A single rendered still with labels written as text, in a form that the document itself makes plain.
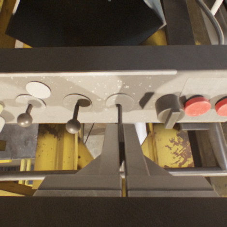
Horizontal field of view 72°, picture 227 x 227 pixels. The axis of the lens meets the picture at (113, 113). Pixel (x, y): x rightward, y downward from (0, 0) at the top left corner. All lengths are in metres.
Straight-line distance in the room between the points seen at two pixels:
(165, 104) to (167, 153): 0.11
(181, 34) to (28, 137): 3.46
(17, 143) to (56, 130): 3.43
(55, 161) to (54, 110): 0.09
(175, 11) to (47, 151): 0.33
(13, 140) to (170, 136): 3.60
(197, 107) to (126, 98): 0.07
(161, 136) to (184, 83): 0.11
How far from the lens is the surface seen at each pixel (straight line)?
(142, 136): 1.18
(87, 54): 0.17
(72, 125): 0.16
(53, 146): 0.26
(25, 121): 0.18
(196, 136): 0.29
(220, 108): 0.20
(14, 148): 3.71
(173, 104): 0.17
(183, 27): 0.34
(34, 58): 0.18
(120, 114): 0.17
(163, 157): 0.25
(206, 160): 0.28
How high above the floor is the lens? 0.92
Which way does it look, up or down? 18 degrees down
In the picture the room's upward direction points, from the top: 177 degrees clockwise
